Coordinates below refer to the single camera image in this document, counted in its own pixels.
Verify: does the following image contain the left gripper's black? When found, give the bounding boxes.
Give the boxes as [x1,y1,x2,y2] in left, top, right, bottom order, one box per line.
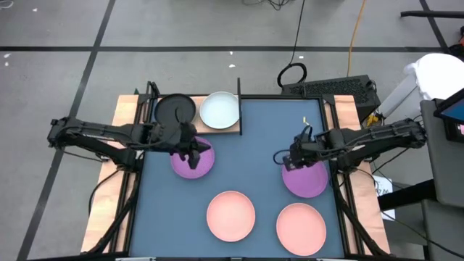
[159,125,212,171]

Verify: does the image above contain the purple plastic plate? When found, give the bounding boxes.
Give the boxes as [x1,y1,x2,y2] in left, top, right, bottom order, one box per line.
[170,136,216,181]
[281,160,329,199]

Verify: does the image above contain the white plastic plate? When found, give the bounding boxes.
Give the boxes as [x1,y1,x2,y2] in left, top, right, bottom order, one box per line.
[199,91,241,131]

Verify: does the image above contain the black plastic plate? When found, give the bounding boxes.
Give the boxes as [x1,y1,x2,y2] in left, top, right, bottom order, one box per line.
[154,93,197,128]

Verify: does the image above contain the peach plastic plate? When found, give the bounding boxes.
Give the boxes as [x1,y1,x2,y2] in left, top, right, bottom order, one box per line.
[206,190,257,243]
[275,202,328,257]

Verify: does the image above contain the black computer case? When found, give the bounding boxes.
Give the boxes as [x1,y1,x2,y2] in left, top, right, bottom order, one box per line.
[281,74,382,123]

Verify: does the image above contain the wooden table side panel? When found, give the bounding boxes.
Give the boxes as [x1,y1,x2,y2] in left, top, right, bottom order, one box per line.
[332,94,392,254]
[80,94,141,254]

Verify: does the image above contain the white paper sheet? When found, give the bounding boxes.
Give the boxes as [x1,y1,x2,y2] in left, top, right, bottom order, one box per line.
[372,175,395,221]

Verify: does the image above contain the black cart beam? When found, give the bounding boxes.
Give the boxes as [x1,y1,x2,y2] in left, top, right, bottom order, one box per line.
[376,179,436,211]

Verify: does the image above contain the grey cart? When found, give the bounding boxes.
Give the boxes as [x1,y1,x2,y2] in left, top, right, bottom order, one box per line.
[420,98,464,261]

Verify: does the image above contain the white cloth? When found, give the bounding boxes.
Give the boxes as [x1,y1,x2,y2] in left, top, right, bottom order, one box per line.
[403,52,464,102]

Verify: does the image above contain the black tablet screen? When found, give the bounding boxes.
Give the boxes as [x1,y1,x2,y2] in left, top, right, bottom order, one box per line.
[433,88,464,143]

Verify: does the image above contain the right arm's black wrist camera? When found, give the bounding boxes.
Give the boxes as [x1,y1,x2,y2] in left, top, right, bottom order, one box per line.
[283,154,302,172]

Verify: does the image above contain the arm's black wrist camera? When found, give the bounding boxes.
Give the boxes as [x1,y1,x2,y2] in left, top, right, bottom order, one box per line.
[179,122,199,141]
[283,154,302,172]

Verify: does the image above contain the left arm's black wrist camera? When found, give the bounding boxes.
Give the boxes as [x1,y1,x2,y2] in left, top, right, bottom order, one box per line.
[179,122,199,141]

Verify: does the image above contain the right wrist camera black cable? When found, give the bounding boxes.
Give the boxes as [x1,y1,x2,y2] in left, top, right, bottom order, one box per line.
[273,147,291,166]

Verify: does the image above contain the yellow power cable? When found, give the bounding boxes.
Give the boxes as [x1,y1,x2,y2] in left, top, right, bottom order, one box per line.
[346,0,368,78]

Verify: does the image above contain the black hanging cable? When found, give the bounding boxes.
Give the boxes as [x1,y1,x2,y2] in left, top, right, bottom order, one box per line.
[276,0,309,88]

